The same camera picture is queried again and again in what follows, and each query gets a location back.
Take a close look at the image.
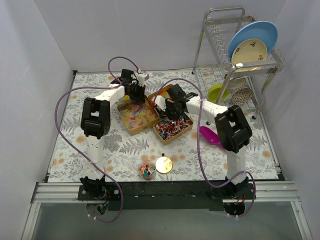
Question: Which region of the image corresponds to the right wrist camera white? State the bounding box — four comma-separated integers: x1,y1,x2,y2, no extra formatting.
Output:
151,95,166,112

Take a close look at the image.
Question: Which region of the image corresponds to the clear glass bowl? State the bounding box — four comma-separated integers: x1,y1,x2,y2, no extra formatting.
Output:
138,160,157,181

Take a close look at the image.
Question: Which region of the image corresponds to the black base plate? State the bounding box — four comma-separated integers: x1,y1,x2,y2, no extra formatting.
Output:
77,178,254,211

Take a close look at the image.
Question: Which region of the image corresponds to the white bowl in rack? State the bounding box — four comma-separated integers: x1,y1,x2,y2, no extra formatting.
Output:
226,77,246,90

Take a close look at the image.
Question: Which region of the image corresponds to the purple cable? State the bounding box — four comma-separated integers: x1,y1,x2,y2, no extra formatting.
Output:
151,78,257,219
54,56,142,224

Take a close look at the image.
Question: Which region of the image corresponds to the gold round tin lid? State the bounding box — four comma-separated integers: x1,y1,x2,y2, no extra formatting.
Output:
155,156,173,174

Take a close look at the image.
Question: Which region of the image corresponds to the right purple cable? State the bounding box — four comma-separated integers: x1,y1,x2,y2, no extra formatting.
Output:
151,78,257,219

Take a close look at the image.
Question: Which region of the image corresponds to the magenta plastic scoop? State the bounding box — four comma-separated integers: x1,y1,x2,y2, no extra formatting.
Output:
199,126,224,150

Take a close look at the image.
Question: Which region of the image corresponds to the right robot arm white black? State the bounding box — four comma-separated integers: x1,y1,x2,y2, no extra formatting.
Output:
155,84,253,199

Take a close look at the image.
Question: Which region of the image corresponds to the blue plate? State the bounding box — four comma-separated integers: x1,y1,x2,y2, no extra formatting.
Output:
227,20,278,58

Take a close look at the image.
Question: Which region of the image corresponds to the tin of star candies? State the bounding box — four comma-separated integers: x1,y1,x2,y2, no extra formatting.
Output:
148,84,173,119

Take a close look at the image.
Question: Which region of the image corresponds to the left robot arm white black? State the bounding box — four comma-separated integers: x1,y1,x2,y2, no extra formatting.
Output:
80,69,149,200

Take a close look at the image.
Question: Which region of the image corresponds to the tin of lollipops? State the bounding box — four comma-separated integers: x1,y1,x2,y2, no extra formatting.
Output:
152,113,194,145

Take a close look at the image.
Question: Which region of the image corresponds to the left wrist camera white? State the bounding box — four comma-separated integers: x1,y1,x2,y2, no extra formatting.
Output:
136,72,150,87

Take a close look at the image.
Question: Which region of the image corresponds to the metal dish rack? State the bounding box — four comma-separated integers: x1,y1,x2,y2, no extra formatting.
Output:
192,5,285,120

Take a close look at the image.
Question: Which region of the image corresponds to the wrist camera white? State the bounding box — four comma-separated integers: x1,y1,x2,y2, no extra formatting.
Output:
136,72,150,87
151,95,166,112

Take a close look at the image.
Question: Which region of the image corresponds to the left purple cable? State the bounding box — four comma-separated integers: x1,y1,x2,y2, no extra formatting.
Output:
54,56,142,224

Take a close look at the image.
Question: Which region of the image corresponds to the floral tablecloth mat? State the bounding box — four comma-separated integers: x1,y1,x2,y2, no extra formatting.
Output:
48,73,278,183

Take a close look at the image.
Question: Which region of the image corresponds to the tin of jelly candies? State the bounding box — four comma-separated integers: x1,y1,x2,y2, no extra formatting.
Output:
117,96,160,136

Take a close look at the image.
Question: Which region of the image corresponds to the cream plate with flowers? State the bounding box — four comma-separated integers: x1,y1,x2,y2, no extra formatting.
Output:
231,38,268,65

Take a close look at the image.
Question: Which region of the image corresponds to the lime green bowl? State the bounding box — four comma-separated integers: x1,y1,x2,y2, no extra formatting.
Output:
207,84,229,103

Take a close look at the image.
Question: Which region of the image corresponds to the patterned dark bowl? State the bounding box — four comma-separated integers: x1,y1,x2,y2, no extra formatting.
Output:
231,87,253,106

